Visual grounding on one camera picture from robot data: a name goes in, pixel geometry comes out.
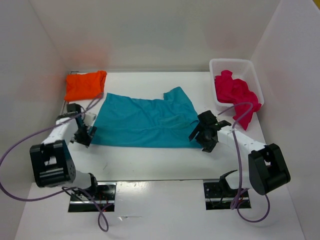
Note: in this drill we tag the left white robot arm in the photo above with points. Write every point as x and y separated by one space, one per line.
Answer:
85 181

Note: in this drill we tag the teal t shirt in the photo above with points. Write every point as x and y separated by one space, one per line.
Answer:
147 123

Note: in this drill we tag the orange t shirt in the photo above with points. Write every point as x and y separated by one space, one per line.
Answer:
84 86

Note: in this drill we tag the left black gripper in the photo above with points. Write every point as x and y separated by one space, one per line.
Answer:
85 139

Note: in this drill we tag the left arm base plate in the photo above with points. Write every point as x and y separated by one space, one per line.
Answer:
104 198

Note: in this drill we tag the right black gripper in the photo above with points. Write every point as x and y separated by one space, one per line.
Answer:
208 146

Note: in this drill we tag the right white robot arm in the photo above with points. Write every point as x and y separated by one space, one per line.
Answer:
261 167

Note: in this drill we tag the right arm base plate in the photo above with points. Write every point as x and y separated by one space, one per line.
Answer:
215 197

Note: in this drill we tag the pink t shirt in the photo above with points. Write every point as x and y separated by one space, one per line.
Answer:
235 91

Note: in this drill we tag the white plastic basket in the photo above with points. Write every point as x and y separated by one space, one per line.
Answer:
241 69

